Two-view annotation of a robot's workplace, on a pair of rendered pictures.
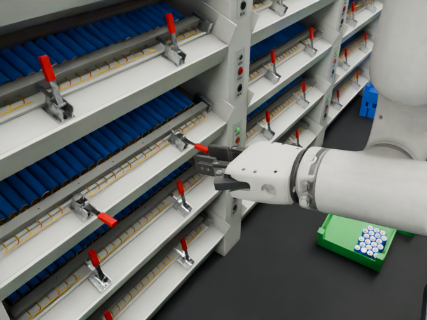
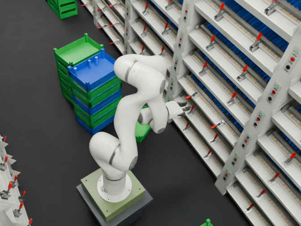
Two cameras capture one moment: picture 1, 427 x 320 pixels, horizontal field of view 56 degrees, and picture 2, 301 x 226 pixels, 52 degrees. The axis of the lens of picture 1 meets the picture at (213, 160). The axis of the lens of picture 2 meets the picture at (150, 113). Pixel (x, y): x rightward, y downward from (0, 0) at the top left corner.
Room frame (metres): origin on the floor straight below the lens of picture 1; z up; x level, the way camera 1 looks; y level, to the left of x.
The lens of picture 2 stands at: (0.73, -1.20, 1.93)
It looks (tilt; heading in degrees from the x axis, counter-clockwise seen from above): 50 degrees down; 109
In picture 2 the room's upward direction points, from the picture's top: 8 degrees clockwise
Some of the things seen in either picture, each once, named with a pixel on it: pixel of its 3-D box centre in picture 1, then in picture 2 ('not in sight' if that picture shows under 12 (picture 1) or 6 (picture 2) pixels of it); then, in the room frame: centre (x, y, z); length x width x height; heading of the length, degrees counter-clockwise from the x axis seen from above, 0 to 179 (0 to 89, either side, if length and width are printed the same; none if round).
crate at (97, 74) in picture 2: not in sight; (95, 69); (-0.14, 0.09, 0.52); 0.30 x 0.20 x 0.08; 72
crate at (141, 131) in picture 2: not in sight; (139, 121); (0.17, 0.19, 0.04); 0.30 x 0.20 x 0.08; 86
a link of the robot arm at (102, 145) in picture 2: not in sight; (108, 154); (0.31, -0.53, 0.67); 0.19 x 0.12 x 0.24; 174
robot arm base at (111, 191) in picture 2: not in sight; (114, 178); (0.34, -0.53, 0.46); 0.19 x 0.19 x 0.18
